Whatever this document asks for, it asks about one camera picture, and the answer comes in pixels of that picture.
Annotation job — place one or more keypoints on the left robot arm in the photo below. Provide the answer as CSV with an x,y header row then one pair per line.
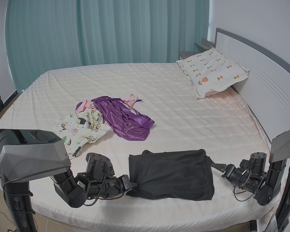
x,y
34,154

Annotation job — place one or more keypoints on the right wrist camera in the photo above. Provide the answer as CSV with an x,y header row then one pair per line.
x,y
244,164

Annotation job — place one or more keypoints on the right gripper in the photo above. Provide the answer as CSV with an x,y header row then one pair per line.
x,y
233,176

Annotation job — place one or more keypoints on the black T-shirt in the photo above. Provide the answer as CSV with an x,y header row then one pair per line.
x,y
172,174

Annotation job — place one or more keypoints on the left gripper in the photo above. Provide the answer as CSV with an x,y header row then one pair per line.
x,y
117,187

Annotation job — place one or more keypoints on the white printed pyjama top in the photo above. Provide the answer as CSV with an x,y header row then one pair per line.
x,y
77,133

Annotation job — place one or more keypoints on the purple satin garment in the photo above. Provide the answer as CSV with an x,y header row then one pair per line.
x,y
126,122

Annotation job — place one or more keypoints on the pink garment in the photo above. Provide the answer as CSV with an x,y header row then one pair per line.
x,y
87,104

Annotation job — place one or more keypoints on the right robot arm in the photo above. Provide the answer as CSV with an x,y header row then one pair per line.
x,y
278,147

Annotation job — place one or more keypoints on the blue-green curtain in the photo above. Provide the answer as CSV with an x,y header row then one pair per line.
x,y
102,34

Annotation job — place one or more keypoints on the bed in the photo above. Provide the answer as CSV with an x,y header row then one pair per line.
x,y
170,90

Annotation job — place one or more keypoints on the grey bedside table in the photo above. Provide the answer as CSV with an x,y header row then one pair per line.
x,y
192,52

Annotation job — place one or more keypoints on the white printed pillow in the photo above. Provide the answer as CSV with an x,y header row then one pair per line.
x,y
210,70

